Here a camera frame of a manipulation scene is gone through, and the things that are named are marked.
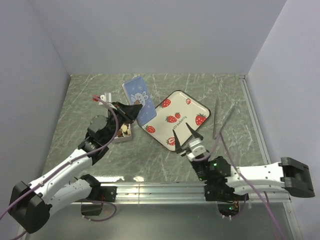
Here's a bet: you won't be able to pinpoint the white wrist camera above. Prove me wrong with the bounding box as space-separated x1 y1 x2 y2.
187 138 209 162
92 92 112 107

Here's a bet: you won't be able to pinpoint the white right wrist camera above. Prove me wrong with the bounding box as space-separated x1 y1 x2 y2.
187 138 209 162

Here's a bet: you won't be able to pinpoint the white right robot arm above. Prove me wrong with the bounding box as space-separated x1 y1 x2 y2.
174 125 315 203

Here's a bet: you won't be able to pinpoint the white strawberry square plate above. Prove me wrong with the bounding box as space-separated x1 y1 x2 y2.
142 90 211 152

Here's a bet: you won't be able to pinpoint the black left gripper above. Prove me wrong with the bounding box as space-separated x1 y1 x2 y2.
104 101 143 144

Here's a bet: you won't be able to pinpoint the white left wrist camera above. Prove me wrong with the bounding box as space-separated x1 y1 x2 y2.
92 92 112 107

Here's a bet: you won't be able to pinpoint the aluminium rail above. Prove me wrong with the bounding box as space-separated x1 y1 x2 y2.
69 181 292 205
239 75 271 163

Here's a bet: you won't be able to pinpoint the silver metal tin box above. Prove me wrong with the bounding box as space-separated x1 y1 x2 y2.
111 123 133 144

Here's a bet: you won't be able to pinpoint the aluminium right side rail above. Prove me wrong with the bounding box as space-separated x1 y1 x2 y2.
239 75 271 163

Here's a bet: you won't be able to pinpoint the silver metal tongs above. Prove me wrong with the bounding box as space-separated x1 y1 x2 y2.
212 98 237 140

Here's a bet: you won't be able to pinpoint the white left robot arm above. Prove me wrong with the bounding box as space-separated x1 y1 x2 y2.
6 102 143 234

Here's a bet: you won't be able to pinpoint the aluminium front rail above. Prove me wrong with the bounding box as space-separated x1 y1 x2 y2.
69 181 292 205

